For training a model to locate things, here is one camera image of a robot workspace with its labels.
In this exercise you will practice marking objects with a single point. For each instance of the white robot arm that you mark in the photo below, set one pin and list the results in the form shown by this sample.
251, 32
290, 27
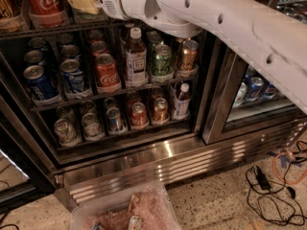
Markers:
268, 40

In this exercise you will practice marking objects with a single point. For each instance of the red Coca-Cola can top shelf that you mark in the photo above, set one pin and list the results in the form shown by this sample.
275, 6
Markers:
46, 13

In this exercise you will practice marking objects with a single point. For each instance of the rear blue Pepsi can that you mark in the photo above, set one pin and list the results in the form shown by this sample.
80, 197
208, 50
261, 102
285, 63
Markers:
39, 43

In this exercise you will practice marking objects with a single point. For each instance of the front blue white Pepsi can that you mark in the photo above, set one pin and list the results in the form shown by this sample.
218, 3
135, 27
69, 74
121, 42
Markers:
73, 75

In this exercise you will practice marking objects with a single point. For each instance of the middle blue Pepsi can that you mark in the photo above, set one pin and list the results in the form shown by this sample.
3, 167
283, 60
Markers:
35, 57

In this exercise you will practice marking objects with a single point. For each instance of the yellow can top shelf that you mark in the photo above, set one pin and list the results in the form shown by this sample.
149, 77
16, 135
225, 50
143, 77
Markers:
9, 11

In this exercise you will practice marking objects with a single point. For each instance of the front red Coca-Cola can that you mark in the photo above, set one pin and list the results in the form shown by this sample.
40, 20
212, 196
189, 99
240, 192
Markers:
106, 70

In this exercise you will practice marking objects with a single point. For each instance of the green can middle shelf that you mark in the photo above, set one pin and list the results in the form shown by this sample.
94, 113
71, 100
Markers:
162, 59

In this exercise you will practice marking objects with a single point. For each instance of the copper can middle shelf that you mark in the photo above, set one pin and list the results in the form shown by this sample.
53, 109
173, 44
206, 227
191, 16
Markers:
188, 54

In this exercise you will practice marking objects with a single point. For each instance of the red can bottom shelf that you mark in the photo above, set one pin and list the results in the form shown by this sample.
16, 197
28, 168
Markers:
138, 114

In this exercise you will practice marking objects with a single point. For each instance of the blue can bottom shelf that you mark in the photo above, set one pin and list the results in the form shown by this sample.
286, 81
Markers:
114, 120

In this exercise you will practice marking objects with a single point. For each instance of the gold can bottom shelf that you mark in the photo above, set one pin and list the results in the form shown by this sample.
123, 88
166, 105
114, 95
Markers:
160, 110

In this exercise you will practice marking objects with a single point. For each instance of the silver can bottom shelf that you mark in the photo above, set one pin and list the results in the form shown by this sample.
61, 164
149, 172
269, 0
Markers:
92, 129

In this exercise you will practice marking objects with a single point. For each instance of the white green can bottom shelf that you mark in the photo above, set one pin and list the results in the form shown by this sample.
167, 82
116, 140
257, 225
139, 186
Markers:
68, 135

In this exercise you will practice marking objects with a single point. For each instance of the tea bottle bottom shelf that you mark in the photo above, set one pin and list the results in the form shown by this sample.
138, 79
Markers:
181, 100

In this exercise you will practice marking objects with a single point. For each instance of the steel fridge base grille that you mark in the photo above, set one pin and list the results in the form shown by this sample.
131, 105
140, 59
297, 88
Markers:
168, 162

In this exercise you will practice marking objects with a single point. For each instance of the steel fridge door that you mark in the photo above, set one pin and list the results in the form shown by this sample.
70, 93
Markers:
229, 114

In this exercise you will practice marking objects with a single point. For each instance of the Pepsi can behind door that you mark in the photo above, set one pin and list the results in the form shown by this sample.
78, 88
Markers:
255, 85

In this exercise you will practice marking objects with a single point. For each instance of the iced tea bottle white cap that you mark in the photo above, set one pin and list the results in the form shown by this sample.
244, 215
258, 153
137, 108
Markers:
136, 55

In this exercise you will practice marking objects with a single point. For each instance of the clear plastic bin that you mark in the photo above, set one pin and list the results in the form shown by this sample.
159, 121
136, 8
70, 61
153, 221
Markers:
143, 207

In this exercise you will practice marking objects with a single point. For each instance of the black power adapter with cable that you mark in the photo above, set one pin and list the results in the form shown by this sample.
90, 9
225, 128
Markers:
271, 201

